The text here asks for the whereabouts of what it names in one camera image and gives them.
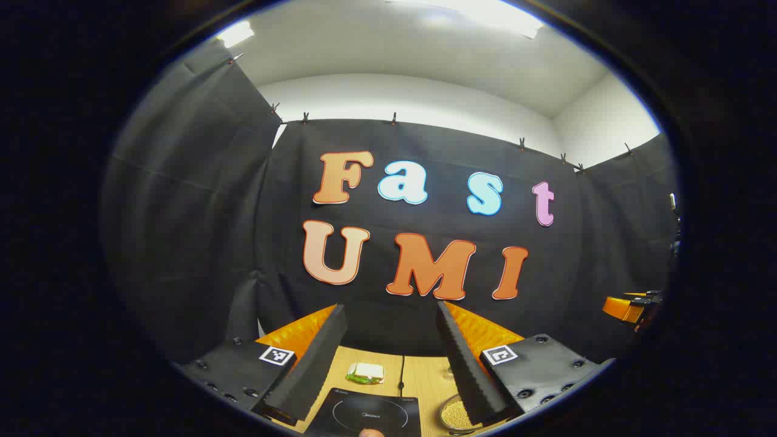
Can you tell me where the sandwich with lettuce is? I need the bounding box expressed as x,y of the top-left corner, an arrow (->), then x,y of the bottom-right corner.
346,362 -> 386,385

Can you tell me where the steel pot with soybeans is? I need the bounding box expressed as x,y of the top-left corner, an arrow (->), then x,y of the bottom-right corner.
438,393 -> 486,435

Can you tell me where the ceiling light panel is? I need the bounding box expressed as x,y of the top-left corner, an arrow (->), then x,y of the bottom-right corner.
217,20 -> 256,49
388,0 -> 545,40

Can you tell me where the black induction cooktop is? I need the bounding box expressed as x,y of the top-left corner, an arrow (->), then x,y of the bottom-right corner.
304,387 -> 421,437

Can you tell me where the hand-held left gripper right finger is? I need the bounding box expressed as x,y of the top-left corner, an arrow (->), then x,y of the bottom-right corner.
435,301 -> 615,427

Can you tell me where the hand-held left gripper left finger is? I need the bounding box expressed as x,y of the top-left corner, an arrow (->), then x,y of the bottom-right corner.
175,303 -> 348,427

